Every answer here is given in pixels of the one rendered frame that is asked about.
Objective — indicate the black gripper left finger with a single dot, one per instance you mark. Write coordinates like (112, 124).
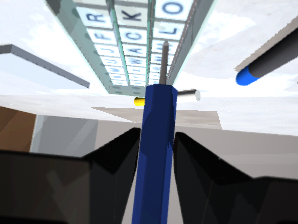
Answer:
(92, 189)

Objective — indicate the keyboard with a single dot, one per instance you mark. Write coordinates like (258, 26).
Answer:
(121, 40)

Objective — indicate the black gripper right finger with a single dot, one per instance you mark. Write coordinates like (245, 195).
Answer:
(212, 191)

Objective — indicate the dark grey cylinder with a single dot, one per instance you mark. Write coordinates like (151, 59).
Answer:
(282, 53)

